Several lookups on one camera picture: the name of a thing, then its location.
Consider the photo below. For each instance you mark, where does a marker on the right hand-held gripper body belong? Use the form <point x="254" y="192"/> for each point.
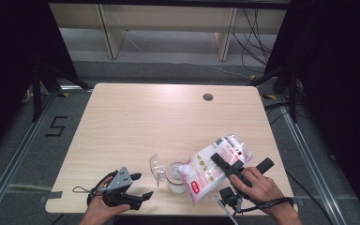
<point x="236" y="170"/>

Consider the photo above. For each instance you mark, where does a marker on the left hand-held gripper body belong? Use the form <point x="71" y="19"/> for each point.
<point x="120" y="181"/>

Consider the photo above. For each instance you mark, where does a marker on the red and white spout pouch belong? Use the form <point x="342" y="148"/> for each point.
<point x="206" y="175"/>

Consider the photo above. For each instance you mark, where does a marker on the clear glass measuring cup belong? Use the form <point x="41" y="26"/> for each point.
<point x="175" y="178"/>

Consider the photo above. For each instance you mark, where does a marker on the person's right hand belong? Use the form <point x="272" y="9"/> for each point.
<point x="259" y="187"/>

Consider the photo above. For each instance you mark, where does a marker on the person's left hand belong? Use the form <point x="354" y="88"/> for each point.
<point x="98" y="209"/>

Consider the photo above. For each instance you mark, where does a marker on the grey table grommet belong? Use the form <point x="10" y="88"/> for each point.
<point x="208" y="97"/>

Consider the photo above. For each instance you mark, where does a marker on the grey tape strip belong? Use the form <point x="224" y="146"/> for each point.
<point x="51" y="196"/>

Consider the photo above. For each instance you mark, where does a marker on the black metal stand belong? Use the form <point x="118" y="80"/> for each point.
<point x="292" y="93"/>
<point x="37" y="93"/>

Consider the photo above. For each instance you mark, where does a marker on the black curtain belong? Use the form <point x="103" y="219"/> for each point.
<point x="340" y="78"/>
<point x="9" y="62"/>

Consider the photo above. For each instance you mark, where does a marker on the beige wooden shelf unit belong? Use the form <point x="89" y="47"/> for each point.
<point x="115" y="34"/>

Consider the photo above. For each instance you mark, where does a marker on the metal floor rail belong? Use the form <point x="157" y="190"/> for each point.
<point x="15" y="159"/>
<point x="306" y="150"/>

